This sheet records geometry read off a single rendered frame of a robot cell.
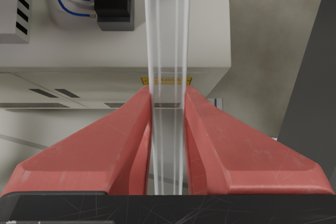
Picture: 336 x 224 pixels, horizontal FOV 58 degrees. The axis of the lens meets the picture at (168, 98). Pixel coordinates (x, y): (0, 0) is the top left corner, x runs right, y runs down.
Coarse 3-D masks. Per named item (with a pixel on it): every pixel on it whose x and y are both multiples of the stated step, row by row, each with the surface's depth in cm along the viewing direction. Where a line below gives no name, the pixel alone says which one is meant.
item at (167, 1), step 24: (144, 0) 9; (168, 0) 9; (168, 24) 10; (168, 48) 10; (168, 72) 11; (168, 96) 11; (168, 120) 12; (168, 144) 13; (168, 168) 14; (168, 192) 15
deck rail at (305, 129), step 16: (320, 16) 15; (320, 32) 15; (320, 48) 15; (304, 64) 17; (320, 64) 15; (304, 80) 17; (320, 80) 15; (304, 96) 17; (320, 96) 15; (288, 112) 19; (304, 112) 17; (320, 112) 15; (288, 128) 19; (304, 128) 17; (320, 128) 15; (288, 144) 19; (304, 144) 17; (320, 144) 15; (320, 160) 15
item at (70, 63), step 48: (48, 0) 48; (192, 0) 48; (0, 48) 47; (48, 48) 47; (96, 48) 47; (144, 48) 47; (192, 48) 47; (0, 96) 73; (48, 96) 73; (96, 96) 73
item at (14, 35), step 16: (0, 0) 43; (16, 0) 43; (96, 0) 41; (112, 0) 41; (128, 0) 42; (0, 16) 43; (16, 16) 43; (112, 16) 43; (128, 16) 43; (0, 32) 42; (16, 32) 43
